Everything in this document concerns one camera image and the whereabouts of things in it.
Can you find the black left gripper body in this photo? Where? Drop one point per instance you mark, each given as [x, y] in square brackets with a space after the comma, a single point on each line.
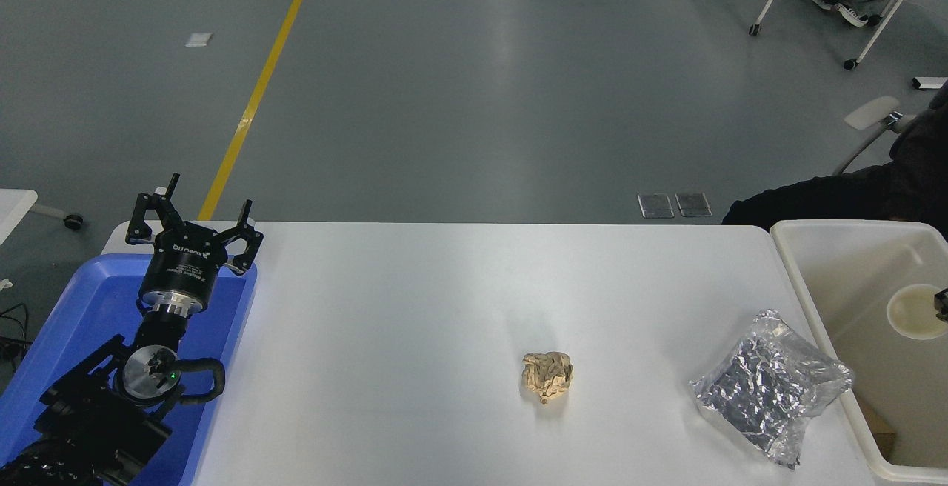
[181, 260]

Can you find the white paper cup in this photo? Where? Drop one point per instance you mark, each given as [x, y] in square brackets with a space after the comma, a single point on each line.
[915, 312]

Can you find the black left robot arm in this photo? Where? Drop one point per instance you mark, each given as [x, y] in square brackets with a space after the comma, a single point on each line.
[89, 412]

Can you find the large pale plastic bin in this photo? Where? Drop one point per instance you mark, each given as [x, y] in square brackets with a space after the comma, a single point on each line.
[852, 264]

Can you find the blue plastic tray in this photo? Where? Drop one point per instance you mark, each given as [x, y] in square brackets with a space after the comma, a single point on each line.
[89, 308]

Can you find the white rolling table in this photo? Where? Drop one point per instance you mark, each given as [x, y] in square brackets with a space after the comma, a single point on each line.
[11, 204]

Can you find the crumpled silver foil tray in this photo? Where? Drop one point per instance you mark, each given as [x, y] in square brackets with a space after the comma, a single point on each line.
[770, 382]

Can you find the white rectangular bar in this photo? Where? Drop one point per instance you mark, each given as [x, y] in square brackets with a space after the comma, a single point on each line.
[927, 83]

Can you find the metal floor plate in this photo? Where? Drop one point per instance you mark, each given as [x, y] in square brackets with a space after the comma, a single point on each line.
[692, 204]
[655, 206]

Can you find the crumpled tan paper ball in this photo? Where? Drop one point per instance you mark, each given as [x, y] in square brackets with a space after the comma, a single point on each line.
[546, 375]

